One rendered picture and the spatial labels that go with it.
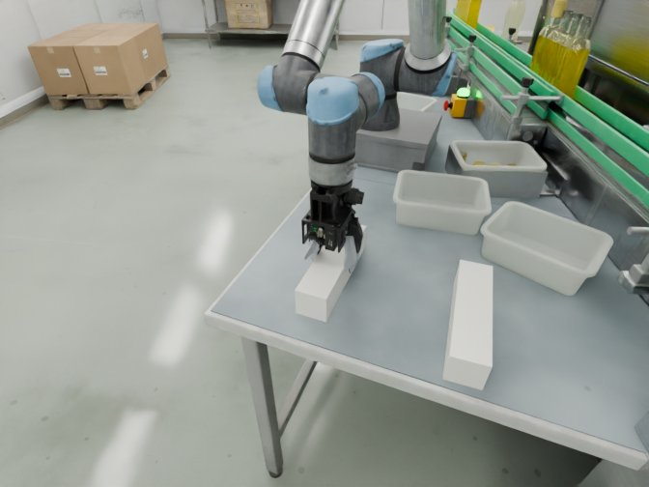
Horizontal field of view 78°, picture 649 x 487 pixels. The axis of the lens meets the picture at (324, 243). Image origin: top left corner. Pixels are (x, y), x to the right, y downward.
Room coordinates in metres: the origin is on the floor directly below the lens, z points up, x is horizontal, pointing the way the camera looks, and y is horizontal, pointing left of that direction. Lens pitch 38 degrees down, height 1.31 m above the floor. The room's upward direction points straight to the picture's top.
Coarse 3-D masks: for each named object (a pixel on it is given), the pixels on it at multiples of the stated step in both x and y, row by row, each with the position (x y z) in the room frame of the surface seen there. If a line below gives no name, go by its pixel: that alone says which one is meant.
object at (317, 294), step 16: (320, 256) 0.61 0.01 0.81; (336, 256) 0.61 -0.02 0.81; (320, 272) 0.56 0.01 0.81; (336, 272) 0.56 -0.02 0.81; (304, 288) 0.52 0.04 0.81; (320, 288) 0.52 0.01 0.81; (336, 288) 0.54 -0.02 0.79; (304, 304) 0.51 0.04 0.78; (320, 304) 0.50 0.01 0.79; (320, 320) 0.50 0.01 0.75
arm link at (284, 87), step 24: (312, 0) 0.81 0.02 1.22; (336, 0) 0.83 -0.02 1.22; (312, 24) 0.78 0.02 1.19; (336, 24) 0.83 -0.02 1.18; (288, 48) 0.76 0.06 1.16; (312, 48) 0.76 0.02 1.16; (264, 72) 0.74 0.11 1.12; (288, 72) 0.72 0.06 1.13; (312, 72) 0.72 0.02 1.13; (264, 96) 0.72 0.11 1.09; (288, 96) 0.70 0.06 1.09
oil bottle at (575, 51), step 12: (564, 48) 1.23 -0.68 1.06; (576, 48) 1.20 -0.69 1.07; (588, 48) 1.20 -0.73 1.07; (564, 60) 1.21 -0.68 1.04; (576, 60) 1.20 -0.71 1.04; (564, 72) 1.20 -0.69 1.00; (576, 72) 1.20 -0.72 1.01; (552, 84) 1.23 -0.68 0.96; (564, 84) 1.20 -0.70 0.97; (576, 84) 1.20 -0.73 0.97
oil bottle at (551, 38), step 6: (558, 30) 1.33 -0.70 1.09; (564, 30) 1.33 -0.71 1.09; (552, 36) 1.33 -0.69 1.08; (558, 36) 1.32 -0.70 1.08; (546, 42) 1.36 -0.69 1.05; (552, 42) 1.32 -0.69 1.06; (546, 48) 1.35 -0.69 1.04; (546, 54) 1.34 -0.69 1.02; (540, 60) 1.36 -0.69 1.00; (546, 60) 1.32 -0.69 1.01; (540, 66) 1.35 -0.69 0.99; (546, 66) 1.32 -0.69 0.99; (540, 72) 1.34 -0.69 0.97
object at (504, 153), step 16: (464, 144) 1.10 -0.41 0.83; (480, 144) 1.09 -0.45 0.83; (496, 144) 1.09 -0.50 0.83; (512, 144) 1.09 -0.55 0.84; (528, 144) 1.08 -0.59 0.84; (464, 160) 0.97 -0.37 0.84; (480, 160) 1.09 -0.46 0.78; (496, 160) 1.09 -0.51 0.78; (512, 160) 1.09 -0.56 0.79; (528, 160) 1.03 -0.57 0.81
